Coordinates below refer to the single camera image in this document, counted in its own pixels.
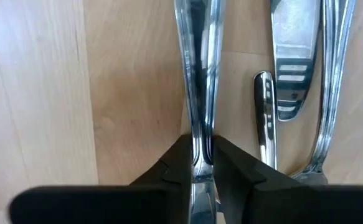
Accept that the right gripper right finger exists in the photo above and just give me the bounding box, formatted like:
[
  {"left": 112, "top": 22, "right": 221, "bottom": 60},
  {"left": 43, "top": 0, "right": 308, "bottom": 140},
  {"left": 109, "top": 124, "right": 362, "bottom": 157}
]
[{"left": 212, "top": 134, "right": 363, "bottom": 224}]

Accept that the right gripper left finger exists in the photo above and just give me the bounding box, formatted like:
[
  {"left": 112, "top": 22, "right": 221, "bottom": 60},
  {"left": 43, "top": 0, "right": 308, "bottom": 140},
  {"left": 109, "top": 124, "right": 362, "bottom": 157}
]
[{"left": 8, "top": 134, "right": 192, "bottom": 224}]

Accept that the silver fork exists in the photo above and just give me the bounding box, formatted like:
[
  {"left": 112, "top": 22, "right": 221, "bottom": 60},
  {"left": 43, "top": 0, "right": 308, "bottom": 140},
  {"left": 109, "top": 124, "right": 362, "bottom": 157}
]
[
  {"left": 253, "top": 70, "right": 278, "bottom": 171},
  {"left": 290, "top": 0, "right": 357, "bottom": 186}
]

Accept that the silver spoon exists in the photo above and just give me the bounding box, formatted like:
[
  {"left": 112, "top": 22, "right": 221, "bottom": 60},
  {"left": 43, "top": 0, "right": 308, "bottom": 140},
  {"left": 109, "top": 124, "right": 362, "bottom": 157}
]
[{"left": 173, "top": 0, "right": 226, "bottom": 224}]

